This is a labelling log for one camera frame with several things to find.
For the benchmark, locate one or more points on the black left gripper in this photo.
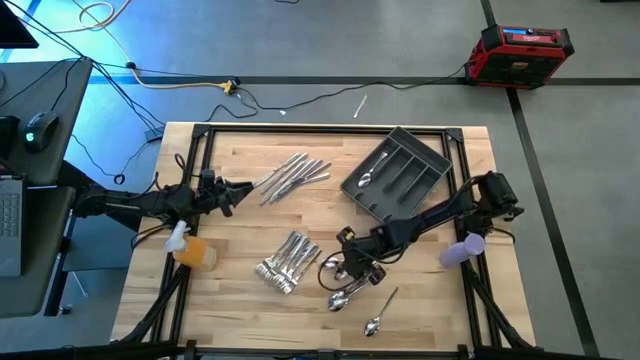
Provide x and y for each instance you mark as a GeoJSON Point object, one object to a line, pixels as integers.
{"type": "Point", "coordinates": [207, 197]}

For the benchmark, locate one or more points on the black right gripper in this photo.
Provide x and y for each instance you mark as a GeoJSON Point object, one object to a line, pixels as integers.
{"type": "Point", "coordinates": [365, 247]}

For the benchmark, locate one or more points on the silver metal spoon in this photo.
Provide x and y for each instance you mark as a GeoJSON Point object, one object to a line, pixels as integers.
{"type": "Point", "coordinates": [330, 264]}
{"type": "Point", "coordinates": [341, 274]}
{"type": "Point", "coordinates": [356, 288]}
{"type": "Point", "coordinates": [371, 327]}
{"type": "Point", "coordinates": [365, 180]}
{"type": "Point", "coordinates": [336, 302]}

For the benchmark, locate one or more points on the silver metal table knife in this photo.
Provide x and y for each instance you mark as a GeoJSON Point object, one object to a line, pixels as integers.
{"type": "Point", "coordinates": [285, 174]}
{"type": "Point", "coordinates": [300, 179]}
{"type": "Point", "coordinates": [320, 170]}
{"type": "Point", "coordinates": [317, 180]}
{"type": "Point", "coordinates": [277, 170]}
{"type": "Point", "coordinates": [286, 184]}

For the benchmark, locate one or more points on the silver metal fork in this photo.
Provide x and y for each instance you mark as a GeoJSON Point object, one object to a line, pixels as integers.
{"type": "Point", "coordinates": [292, 264]}
{"type": "Point", "coordinates": [285, 259]}
{"type": "Point", "coordinates": [303, 272]}
{"type": "Point", "coordinates": [280, 255]}
{"type": "Point", "coordinates": [275, 252]}
{"type": "Point", "coordinates": [297, 267]}

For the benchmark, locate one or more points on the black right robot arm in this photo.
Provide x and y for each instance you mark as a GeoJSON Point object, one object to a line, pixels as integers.
{"type": "Point", "coordinates": [440, 215]}

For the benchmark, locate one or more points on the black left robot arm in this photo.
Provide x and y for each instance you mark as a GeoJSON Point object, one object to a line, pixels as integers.
{"type": "Point", "coordinates": [130, 202]}

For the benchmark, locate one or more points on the purple plastic bottle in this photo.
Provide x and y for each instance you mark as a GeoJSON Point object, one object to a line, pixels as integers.
{"type": "Point", "coordinates": [457, 255]}

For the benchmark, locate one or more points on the grey power adapter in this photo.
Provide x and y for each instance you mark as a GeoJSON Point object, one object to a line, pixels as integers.
{"type": "Point", "coordinates": [153, 135]}

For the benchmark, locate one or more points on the grey plastic cutlery tray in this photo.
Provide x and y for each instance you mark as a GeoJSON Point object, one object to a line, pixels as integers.
{"type": "Point", "coordinates": [425, 165]}

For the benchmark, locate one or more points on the white stick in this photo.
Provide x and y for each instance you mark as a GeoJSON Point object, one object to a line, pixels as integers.
{"type": "Point", "coordinates": [360, 106]}

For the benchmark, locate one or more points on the black computer mouse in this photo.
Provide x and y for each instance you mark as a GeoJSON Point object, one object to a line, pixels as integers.
{"type": "Point", "coordinates": [40, 131]}

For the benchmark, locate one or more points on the dark grey side desk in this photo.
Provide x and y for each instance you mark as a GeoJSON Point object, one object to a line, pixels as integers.
{"type": "Point", "coordinates": [35, 280]}

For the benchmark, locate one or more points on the grey laptop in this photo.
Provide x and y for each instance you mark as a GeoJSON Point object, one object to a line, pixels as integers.
{"type": "Point", "coordinates": [10, 225]}

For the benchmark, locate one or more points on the black desk device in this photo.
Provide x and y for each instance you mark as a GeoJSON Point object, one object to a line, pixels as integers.
{"type": "Point", "coordinates": [7, 137]}

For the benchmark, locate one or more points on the red jobsite radio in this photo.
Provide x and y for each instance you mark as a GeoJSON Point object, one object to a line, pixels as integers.
{"type": "Point", "coordinates": [520, 57]}

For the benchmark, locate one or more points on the black computer monitor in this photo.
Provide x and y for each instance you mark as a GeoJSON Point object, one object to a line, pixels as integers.
{"type": "Point", "coordinates": [12, 25]}

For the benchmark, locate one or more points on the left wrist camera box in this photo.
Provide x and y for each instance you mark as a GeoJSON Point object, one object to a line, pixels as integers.
{"type": "Point", "coordinates": [223, 191]}

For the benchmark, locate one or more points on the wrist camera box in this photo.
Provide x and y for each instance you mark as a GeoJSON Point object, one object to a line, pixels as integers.
{"type": "Point", "coordinates": [378, 280]}
{"type": "Point", "coordinates": [223, 191]}

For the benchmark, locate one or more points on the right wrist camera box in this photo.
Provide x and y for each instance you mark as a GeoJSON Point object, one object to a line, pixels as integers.
{"type": "Point", "coordinates": [378, 280]}

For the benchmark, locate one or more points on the black aluminium table frame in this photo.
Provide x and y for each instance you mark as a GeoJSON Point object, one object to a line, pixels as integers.
{"type": "Point", "coordinates": [325, 129]}

